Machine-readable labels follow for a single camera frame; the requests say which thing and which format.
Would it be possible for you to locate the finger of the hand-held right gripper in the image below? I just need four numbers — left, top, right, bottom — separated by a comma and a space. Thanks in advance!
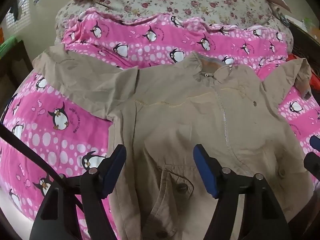
303, 134, 320, 180

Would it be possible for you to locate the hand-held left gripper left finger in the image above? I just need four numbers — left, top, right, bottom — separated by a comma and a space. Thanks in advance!
29, 144, 128, 240

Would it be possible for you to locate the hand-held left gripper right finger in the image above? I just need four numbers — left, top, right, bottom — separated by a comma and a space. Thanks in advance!
193, 144, 293, 240

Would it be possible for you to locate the beige jacket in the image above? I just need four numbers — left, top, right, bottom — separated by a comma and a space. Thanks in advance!
32, 46, 317, 240

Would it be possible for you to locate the orange red cloth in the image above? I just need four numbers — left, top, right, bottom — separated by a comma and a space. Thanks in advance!
286, 52, 320, 94

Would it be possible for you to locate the pink penguin print blanket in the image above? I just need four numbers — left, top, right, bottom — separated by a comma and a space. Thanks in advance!
0, 7, 320, 240

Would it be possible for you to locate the dark wooden furniture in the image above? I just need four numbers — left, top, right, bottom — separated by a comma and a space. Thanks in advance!
287, 17, 320, 57

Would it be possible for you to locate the green plastic item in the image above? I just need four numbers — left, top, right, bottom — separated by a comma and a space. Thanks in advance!
0, 36, 17, 52

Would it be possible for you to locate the black cable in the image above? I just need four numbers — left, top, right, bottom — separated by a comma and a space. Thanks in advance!
0, 124, 85, 214

